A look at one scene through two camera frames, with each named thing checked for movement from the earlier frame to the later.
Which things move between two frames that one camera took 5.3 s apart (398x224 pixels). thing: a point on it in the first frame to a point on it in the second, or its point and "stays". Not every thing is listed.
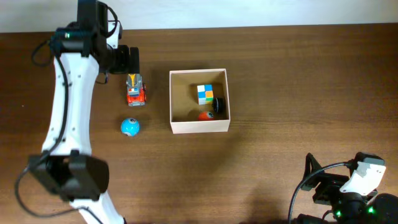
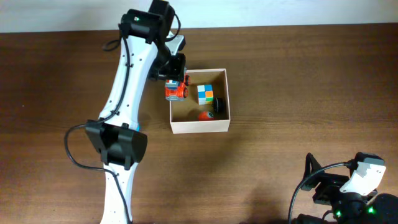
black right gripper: [321, 182] stays
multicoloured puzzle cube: [205, 94] stays
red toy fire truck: [136, 90] to [176, 89]
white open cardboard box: [184, 99] stays
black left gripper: [127, 67] to [176, 73]
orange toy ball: [206, 116] stays
